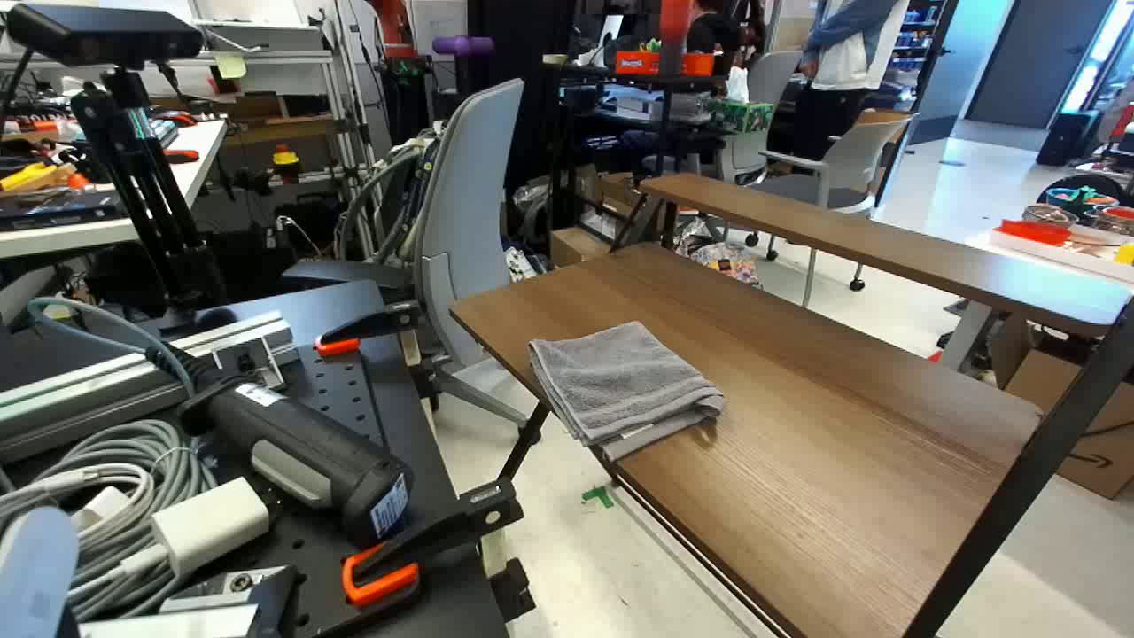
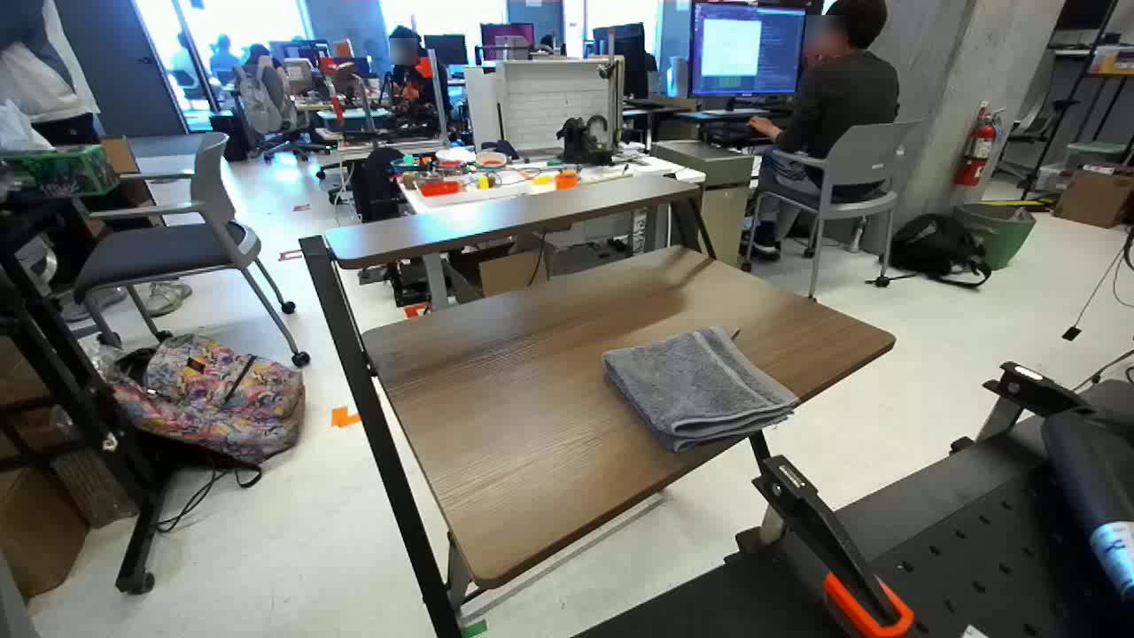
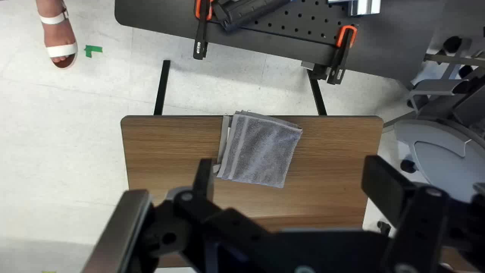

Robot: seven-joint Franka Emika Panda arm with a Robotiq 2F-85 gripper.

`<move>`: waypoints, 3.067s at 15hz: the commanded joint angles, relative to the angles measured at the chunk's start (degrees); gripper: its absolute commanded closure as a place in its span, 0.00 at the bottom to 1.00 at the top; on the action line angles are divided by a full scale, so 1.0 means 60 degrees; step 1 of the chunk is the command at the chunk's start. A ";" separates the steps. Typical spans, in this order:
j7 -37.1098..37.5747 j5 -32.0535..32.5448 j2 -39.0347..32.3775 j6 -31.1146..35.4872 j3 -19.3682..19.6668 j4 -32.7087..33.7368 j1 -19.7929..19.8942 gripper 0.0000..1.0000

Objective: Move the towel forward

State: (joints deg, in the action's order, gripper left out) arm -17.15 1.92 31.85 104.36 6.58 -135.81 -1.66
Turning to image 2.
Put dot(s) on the grey towel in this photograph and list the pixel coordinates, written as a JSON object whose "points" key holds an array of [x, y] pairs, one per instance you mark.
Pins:
{"points": [[696, 388]]}

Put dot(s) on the brown wooden desk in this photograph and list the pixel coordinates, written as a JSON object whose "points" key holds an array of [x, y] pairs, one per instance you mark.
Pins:
{"points": [[494, 430]]}

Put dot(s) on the black headset stand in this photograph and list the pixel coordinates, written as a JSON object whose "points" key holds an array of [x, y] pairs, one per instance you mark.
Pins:
{"points": [[581, 141]]}

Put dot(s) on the white storage box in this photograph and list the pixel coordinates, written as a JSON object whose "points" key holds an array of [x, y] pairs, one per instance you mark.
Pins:
{"points": [[539, 96]]}

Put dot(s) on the person in orange shirt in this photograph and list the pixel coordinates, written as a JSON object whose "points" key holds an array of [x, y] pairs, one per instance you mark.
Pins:
{"points": [[411, 75]]}

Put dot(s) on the large computer monitor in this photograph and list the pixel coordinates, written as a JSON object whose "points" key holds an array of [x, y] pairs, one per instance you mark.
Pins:
{"points": [[744, 52]]}

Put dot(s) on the colourful floral backpack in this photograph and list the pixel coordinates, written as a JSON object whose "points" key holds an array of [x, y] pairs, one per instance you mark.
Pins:
{"points": [[209, 395]]}

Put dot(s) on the grey office chair right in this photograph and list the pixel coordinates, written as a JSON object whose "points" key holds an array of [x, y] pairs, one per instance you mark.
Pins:
{"points": [[853, 181]]}

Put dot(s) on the grey office chair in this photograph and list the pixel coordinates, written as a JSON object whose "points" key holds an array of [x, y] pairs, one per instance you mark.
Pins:
{"points": [[853, 181], [195, 234]]}

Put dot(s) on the seated person dark shirt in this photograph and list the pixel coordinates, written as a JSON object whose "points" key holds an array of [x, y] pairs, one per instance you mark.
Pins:
{"points": [[846, 83]]}

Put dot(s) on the black bag on floor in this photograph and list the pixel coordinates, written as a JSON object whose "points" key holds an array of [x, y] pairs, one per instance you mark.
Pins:
{"points": [[944, 248]]}

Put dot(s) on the grey office chair left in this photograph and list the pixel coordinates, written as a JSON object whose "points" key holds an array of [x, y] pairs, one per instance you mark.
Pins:
{"points": [[195, 234]]}

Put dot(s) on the red fire extinguisher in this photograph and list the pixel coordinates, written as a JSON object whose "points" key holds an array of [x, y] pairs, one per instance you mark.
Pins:
{"points": [[980, 149]]}

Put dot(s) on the green bin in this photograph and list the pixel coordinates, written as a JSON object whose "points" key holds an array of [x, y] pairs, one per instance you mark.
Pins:
{"points": [[1001, 233]]}

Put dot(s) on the black metal rack left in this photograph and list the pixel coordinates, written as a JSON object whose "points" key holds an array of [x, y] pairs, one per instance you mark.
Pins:
{"points": [[75, 388]]}

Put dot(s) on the cardboard box right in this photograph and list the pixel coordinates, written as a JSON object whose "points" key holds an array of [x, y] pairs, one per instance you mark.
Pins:
{"points": [[1099, 201]]}

